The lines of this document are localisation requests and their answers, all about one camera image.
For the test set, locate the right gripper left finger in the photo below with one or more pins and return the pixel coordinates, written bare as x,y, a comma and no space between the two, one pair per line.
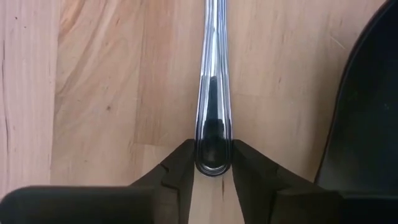
93,205

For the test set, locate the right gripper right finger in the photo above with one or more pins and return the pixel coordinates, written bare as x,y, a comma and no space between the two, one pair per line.
295,205

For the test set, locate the black plastic serving spoon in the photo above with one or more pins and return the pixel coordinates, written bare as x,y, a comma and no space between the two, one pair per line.
367,109

